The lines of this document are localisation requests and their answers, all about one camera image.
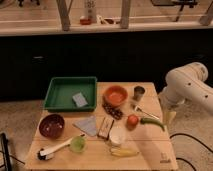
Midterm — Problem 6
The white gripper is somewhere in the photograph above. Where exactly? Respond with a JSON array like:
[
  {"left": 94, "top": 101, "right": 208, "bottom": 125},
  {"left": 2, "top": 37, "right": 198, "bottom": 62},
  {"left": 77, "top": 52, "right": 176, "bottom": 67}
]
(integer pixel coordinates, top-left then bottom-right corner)
[{"left": 162, "top": 104, "right": 176, "bottom": 126}]

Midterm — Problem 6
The red apple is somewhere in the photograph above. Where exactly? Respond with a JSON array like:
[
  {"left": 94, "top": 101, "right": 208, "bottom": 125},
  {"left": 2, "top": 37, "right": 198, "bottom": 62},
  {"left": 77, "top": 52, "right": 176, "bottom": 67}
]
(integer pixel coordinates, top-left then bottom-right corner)
[{"left": 127, "top": 114, "right": 139, "bottom": 127}]

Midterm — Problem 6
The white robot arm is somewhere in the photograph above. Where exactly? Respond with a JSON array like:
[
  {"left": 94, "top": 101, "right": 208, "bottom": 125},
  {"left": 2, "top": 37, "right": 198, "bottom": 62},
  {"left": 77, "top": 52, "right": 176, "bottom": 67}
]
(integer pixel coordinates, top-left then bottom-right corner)
[{"left": 158, "top": 62, "right": 213, "bottom": 125}]

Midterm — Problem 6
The orange bowl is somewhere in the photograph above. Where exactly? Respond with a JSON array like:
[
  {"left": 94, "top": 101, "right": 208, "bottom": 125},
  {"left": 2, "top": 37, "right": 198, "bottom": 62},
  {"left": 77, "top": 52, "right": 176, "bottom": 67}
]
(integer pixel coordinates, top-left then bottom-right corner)
[{"left": 103, "top": 85, "right": 128, "bottom": 107}]

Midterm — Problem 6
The dark purple bowl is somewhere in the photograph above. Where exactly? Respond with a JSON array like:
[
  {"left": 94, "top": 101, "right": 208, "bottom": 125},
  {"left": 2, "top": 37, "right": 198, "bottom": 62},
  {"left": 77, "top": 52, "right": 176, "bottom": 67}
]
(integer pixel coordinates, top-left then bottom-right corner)
[{"left": 39, "top": 114, "right": 65, "bottom": 139}]

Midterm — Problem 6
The metal fork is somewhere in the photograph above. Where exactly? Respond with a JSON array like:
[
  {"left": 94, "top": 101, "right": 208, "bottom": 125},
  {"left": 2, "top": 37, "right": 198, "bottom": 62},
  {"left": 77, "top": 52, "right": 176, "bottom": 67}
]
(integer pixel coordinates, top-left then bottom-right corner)
[{"left": 132, "top": 104, "right": 160, "bottom": 120}]

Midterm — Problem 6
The metal cup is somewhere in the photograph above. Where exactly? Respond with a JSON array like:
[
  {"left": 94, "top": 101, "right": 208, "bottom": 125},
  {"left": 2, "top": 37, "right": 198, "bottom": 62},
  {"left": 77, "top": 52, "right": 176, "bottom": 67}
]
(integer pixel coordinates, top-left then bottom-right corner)
[{"left": 133, "top": 86, "right": 145, "bottom": 101}]

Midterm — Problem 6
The dark grape bunch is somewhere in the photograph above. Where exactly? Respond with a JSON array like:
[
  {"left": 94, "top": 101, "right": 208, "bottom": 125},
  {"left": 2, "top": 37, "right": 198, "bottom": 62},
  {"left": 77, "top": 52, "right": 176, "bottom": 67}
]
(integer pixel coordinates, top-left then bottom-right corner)
[{"left": 102, "top": 103, "right": 123, "bottom": 120}]

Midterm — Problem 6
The white cup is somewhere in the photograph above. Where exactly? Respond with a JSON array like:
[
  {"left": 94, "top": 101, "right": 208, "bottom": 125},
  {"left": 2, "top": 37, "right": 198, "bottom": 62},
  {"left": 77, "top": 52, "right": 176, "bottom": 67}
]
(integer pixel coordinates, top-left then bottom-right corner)
[{"left": 109, "top": 126, "right": 126, "bottom": 146}]

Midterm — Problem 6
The brown chocolate bar box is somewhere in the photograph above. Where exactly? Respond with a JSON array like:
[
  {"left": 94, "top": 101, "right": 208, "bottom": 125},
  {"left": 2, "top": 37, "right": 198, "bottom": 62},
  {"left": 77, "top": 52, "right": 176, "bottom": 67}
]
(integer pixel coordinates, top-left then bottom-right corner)
[{"left": 98, "top": 117, "right": 114, "bottom": 139}]

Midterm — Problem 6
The yellow banana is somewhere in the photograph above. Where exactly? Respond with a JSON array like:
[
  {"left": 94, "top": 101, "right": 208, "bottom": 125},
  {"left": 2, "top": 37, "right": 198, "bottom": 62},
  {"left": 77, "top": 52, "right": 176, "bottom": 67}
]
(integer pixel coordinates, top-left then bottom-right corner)
[{"left": 110, "top": 148, "right": 139, "bottom": 157}]

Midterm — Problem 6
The grey blue cloth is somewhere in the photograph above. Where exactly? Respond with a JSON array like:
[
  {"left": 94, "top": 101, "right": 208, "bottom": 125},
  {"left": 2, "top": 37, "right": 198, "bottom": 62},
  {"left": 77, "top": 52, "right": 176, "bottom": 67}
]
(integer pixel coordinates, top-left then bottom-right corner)
[{"left": 73, "top": 116, "right": 97, "bottom": 136}]

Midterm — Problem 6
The blue sponge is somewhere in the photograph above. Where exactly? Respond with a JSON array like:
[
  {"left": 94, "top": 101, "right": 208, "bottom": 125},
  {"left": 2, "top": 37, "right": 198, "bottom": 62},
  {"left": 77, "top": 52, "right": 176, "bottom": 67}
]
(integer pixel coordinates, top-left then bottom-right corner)
[{"left": 72, "top": 93, "right": 88, "bottom": 107}]

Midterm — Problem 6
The green plastic cup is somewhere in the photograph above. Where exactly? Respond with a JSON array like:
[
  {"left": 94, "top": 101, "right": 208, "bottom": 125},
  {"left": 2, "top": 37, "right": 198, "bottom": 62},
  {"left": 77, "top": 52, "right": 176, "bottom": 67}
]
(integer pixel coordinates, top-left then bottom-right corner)
[{"left": 70, "top": 136, "right": 85, "bottom": 153}]

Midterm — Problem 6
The green plastic tray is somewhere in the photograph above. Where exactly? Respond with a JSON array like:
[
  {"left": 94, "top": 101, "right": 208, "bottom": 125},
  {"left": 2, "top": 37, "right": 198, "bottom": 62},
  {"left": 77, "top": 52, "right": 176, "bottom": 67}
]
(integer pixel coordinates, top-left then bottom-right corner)
[{"left": 44, "top": 76, "right": 97, "bottom": 112}]

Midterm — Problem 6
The red object on shelf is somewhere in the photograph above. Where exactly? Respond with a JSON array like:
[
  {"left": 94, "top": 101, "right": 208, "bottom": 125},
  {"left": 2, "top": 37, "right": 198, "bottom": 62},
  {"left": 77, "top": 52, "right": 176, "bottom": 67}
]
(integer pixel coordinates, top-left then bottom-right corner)
[{"left": 80, "top": 18, "right": 92, "bottom": 25}]

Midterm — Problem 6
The white bottle on shelf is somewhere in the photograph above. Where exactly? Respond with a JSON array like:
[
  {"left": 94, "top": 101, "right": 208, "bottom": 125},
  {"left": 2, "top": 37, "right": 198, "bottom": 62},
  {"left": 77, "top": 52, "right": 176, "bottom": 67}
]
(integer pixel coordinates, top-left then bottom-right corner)
[{"left": 84, "top": 0, "right": 97, "bottom": 23}]

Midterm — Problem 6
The black stand at left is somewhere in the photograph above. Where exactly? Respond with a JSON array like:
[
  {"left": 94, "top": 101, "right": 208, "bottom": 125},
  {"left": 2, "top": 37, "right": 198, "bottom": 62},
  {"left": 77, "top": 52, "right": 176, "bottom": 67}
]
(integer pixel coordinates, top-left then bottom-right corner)
[{"left": 0, "top": 133, "right": 12, "bottom": 171}]

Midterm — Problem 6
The black cable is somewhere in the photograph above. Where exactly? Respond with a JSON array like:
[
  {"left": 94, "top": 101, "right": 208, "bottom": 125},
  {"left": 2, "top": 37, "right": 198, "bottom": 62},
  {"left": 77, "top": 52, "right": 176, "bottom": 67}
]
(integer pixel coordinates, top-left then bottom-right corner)
[{"left": 169, "top": 132, "right": 213, "bottom": 171}]

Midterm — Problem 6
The white handled brush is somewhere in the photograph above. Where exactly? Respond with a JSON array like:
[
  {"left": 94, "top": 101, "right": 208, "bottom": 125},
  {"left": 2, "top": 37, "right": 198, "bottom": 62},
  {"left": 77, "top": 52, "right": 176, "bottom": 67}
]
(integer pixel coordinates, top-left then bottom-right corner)
[{"left": 37, "top": 137, "right": 74, "bottom": 160}]

